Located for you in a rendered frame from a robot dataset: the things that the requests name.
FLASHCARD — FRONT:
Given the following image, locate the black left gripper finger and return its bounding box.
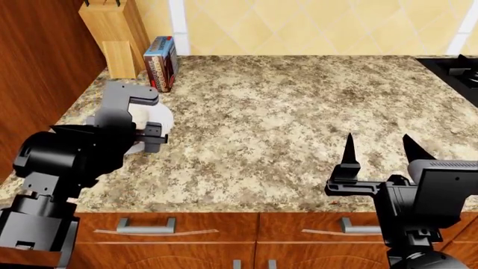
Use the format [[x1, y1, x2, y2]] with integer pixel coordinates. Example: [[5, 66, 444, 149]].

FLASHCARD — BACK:
[[144, 122, 169, 154]]

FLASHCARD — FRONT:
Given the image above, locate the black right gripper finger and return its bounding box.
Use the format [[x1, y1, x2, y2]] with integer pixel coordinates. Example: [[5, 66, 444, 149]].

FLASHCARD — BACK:
[[402, 133, 438, 167], [333, 132, 361, 184]]

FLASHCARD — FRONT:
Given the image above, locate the beige burrito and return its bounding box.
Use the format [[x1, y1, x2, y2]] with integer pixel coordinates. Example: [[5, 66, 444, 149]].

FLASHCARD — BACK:
[[128, 108, 151, 132]]

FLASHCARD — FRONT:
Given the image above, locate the white round plate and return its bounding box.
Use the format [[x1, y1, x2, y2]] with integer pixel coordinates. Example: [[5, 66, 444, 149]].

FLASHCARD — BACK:
[[85, 99, 176, 155]]

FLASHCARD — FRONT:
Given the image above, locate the printed cardboard food box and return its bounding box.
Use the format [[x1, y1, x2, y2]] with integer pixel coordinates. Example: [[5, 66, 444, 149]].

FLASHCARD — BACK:
[[143, 35, 180, 93]]

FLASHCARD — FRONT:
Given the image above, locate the brown wooden drawer front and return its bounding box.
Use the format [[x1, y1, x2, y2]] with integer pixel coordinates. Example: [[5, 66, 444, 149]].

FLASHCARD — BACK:
[[73, 211, 259, 244], [257, 211, 478, 244]]

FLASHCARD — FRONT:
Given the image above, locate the black stove top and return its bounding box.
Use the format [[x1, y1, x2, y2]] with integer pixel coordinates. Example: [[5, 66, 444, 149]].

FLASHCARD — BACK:
[[415, 54, 478, 108]]

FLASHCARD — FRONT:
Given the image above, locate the tall brown wooden cabinet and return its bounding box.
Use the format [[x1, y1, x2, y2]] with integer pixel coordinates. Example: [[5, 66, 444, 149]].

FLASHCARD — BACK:
[[0, 0, 110, 185]]

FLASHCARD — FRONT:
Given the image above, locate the brown wooden cabinet door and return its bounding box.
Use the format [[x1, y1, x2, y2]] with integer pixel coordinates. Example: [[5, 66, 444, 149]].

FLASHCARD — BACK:
[[68, 241, 257, 269], [255, 241, 391, 269]]

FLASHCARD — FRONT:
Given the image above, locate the black burner grate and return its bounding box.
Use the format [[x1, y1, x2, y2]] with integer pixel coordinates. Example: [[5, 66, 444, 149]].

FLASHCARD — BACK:
[[435, 54, 478, 90]]

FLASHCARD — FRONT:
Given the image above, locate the light wooden knife block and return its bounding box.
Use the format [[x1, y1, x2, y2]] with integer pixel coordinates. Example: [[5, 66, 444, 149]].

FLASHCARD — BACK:
[[78, 0, 151, 80]]

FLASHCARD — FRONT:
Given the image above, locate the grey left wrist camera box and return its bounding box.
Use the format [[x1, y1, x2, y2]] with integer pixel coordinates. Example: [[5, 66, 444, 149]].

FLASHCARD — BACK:
[[101, 81, 161, 114]]

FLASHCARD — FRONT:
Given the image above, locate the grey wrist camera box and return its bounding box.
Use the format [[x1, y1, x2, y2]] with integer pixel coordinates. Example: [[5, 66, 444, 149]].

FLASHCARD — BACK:
[[101, 81, 161, 114], [406, 158, 478, 229]]

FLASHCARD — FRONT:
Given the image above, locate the grey metal drawer handle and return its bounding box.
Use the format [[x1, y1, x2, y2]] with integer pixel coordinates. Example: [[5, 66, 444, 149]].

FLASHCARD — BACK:
[[341, 217, 382, 235], [116, 217, 177, 235]]

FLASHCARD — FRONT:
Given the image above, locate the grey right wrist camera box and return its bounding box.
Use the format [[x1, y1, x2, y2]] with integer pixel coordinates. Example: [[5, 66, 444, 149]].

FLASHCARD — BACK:
[[406, 158, 478, 229]]

